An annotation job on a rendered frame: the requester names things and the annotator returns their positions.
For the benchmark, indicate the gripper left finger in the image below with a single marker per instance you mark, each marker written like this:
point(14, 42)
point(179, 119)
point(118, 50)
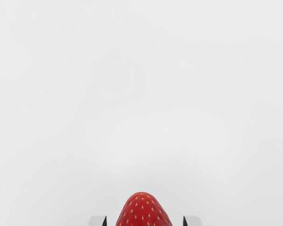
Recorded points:
point(97, 221)

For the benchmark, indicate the red strawberry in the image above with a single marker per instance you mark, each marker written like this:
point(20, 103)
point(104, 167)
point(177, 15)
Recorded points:
point(143, 210)

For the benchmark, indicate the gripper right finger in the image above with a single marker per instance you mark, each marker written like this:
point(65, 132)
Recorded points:
point(192, 221)

